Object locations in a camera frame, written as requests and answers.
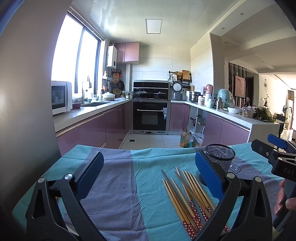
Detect wooden chopstick red patterned end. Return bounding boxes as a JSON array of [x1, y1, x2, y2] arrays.
[[162, 180, 197, 240]]

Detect person's right hand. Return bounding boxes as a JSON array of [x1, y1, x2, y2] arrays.
[[274, 179, 296, 215]]

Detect green leafy vegetables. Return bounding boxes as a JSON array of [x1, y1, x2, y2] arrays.
[[253, 108, 274, 123]]

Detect black mesh utensil holder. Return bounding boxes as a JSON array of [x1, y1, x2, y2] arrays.
[[195, 144, 236, 186]]

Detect pale green round appliance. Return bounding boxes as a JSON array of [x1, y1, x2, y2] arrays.
[[217, 89, 235, 108]]

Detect dark sauce bottle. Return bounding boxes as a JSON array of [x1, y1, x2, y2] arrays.
[[184, 132, 194, 148]]

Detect pink electric kettle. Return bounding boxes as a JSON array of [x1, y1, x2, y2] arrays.
[[205, 84, 213, 95]]

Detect yellow cooking oil bottle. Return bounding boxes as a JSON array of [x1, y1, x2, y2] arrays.
[[180, 129, 188, 148]]

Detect teal and purple tablecloth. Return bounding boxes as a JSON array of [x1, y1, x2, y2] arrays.
[[11, 142, 287, 241]]

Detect steel stock pot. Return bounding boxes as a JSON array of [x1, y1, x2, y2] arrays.
[[189, 91, 201, 102]]

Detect white rice cooker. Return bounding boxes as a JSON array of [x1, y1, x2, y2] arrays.
[[172, 81, 183, 100]]

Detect white microwave oven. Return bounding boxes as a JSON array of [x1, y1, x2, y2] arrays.
[[51, 81, 72, 115]]

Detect black built-in oven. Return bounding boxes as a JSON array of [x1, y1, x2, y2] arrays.
[[130, 99, 171, 135]]

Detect black range hood stove unit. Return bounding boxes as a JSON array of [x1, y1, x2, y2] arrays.
[[132, 80, 169, 100]]

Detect white casserole pot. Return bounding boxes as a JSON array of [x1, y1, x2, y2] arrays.
[[102, 92, 115, 101]]

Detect square ceiling light panel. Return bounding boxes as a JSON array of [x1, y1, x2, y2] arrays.
[[145, 19, 163, 35]]

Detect purple upper wall cabinet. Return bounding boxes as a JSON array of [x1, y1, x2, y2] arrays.
[[115, 42, 140, 64]]

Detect white wall water heater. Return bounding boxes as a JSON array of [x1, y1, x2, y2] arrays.
[[106, 45, 117, 69]]

